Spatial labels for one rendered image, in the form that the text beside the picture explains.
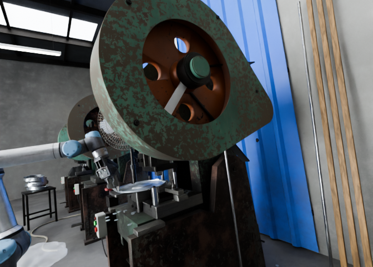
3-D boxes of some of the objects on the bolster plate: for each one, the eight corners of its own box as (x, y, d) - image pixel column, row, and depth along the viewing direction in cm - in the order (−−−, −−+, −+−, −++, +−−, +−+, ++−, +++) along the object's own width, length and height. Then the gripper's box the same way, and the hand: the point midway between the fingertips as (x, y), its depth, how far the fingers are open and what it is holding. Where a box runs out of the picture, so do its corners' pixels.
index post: (154, 205, 100) (152, 186, 101) (152, 204, 103) (150, 186, 103) (159, 203, 102) (157, 185, 103) (156, 203, 104) (155, 185, 105)
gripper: (89, 161, 105) (104, 198, 103) (104, 154, 105) (119, 191, 102) (99, 160, 114) (112, 194, 111) (111, 153, 113) (126, 187, 111)
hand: (117, 189), depth 110 cm, fingers closed
